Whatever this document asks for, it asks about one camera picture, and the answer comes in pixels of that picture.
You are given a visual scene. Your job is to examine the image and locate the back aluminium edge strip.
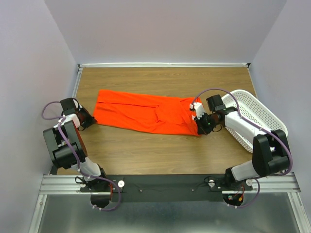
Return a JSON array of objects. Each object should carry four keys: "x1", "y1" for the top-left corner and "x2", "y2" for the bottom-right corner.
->
[{"x1": 79, "y1": 62, "x2": 249, "y2": 68}]

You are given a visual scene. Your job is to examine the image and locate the left white knob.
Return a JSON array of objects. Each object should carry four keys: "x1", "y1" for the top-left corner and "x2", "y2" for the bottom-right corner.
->
[{"x1": 118, "y1": 180, "x2": 125, "y2": 188}]

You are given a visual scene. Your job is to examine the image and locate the right white knob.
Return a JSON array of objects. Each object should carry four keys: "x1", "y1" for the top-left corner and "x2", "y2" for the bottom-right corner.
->
[{"x1": 208, "y1": 179, "x2": 216, "y2": 188}]

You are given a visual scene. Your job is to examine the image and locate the white knob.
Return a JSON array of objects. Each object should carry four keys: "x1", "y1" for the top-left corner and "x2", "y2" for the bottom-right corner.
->
[
  {"x1": 118, "y1": 180, "x2": 125, "y2": 188},
  {"x1": 208, "y1": 179, "x2": 216, "y2": 188}
]

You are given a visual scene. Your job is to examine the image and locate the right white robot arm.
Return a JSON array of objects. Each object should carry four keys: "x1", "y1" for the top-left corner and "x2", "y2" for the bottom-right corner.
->
[{"x1": 190, "y1": 95, "x2": 293, "y2": 190}]

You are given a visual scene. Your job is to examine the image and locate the white plastic basket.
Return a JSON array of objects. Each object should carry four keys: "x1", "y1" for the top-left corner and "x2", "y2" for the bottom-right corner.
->
[{"x1": 222, "y1": 89, "x2": 288, "y2": 153}]

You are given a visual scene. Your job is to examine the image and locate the aluminium frame rail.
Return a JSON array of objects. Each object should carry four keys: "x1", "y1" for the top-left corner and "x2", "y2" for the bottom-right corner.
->
[{"x1": 39, "y1": 173, "x2": 300, "y2": 195}]

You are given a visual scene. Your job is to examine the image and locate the left aluminium side rail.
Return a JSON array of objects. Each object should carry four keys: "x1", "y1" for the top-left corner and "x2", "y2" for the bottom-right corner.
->
[{"x1": 49, "y1": 67, "x2": 83, "y2": 175}]

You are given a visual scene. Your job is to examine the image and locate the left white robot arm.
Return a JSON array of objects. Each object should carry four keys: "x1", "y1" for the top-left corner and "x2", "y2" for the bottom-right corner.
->
[{"x1": 41, "y1": 98, "x2": 110, "y2": 192}]

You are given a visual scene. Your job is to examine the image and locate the orange t shirt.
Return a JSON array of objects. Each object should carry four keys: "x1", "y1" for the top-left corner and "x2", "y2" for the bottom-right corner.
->
[{"x1": 93, "y1": 90, "x2": 198, "y2": 136}]

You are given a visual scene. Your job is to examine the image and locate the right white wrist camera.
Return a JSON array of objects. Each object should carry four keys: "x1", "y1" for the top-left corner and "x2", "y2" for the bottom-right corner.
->
[{"x1": 190, "y1": 102, "x2": 206, "y2": 120}]

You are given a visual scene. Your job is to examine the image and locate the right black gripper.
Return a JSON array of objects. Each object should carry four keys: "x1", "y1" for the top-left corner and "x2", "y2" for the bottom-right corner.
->
[{"x1": 194, "y1": 111, "x2": 220, "y2": 135}]

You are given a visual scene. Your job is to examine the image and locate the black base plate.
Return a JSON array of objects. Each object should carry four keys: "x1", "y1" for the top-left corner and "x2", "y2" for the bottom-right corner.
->
[{"x1": 80, "y1": 173, "x2": 253, "y2": 203}]

